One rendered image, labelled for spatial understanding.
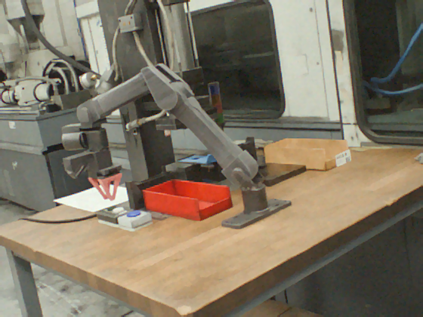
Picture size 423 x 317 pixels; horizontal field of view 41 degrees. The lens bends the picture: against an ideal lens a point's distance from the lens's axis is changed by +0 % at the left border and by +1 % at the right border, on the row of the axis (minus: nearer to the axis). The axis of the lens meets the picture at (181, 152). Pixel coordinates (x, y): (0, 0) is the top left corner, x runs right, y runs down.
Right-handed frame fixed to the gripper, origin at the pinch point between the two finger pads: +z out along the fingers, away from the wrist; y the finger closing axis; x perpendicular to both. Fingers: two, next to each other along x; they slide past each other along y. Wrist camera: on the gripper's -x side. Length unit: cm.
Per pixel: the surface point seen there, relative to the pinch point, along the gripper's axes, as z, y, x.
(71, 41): -59, -648, 348
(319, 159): 3, 28, 59
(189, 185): 1.9, 10.1, 21.6
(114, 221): 5.2, 6.3, -3.3
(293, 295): 81, -27, 97
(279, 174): 5, 23, 46
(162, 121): -16.2, -3.7, 25.5
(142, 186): 0.3, -0.4, 12.0
